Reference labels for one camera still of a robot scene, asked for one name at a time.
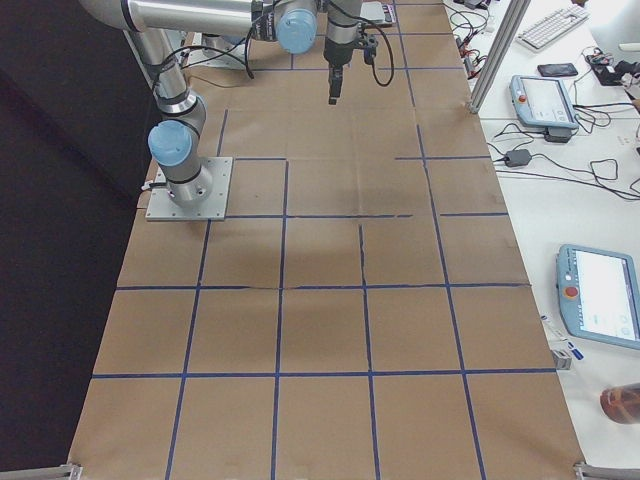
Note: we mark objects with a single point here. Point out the upper teach pendant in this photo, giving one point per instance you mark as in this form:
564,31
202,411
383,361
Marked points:
542,102

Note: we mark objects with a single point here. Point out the white keyboard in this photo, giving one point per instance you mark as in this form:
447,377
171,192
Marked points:
552,27

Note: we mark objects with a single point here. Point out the black power adapter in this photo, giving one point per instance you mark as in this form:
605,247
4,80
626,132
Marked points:
517,158

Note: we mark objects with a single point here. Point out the teach pendant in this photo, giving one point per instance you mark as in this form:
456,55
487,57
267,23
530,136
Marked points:
542,102
598,295

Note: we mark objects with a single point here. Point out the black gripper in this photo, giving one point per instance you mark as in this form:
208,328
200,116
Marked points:
333,55

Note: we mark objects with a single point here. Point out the digital kitchen scale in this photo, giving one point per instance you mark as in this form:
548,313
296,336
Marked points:
379,13

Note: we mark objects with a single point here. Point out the brown glass jar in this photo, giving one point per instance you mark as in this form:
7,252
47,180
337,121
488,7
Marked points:
621,403

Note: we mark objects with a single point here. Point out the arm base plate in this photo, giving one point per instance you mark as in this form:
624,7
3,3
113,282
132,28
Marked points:
204,198
217,51

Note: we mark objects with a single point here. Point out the lower teach pendant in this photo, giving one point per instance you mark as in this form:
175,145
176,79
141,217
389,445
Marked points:
598,295

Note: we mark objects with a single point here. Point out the aluminium frame post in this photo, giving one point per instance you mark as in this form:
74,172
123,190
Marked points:
505,34

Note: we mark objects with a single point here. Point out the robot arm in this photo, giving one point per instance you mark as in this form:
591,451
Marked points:
174,142
345,33

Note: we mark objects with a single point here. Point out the black smartphone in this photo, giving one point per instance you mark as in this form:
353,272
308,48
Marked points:
557,70

